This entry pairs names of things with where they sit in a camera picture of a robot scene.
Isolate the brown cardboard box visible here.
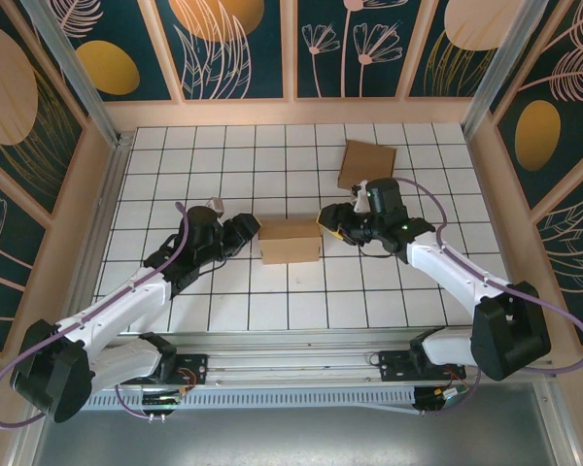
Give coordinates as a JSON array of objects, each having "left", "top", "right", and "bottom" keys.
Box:
[
  {"left": 337, "top": 139, "right": 398, "bottom": 188},
  {"left": 257, "top": 217, "right": 323, "bottom": 266}
]

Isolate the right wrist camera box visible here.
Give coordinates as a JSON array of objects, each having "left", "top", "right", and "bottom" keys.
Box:
[{"left": 348, "top": 179, "right": 371, "bottom": 214}]

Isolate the grey metal sheet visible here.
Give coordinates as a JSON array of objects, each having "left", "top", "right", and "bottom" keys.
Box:
[{"left": 7, "top": 381, "right": 582, "bottom": 466}]

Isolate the aluminium side rail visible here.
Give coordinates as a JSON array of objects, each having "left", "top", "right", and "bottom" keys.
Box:
[{"left": 52, "top": 133, "right": 137, "bottom": 351}]

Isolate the grey slotted cable duct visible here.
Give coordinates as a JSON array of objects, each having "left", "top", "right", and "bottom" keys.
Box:
[{"left": 85, "top": 385, "right": 419, "bottom": 414}]

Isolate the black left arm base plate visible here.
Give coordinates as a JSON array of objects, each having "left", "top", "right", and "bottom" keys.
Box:
[{"left": 145, "top": 352, "right": 210, "bottom": 387}]

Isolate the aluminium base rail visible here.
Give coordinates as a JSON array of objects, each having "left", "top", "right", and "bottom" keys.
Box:
[{"left": 26, "top": 325, "right": 560, "bottom": 389}]

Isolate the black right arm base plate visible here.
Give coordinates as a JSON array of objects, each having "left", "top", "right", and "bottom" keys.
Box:
[{"left": 377, "top": 349, "right": 467, "bottom": 384}]

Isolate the aluminium frame post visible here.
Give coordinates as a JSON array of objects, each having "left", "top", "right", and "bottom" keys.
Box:
[
  {"left": 460, "top": 0, "right": 538, "bottom": 140},
  {"left": 18, "top": 0, "right": 123, "bottom": 147}
]

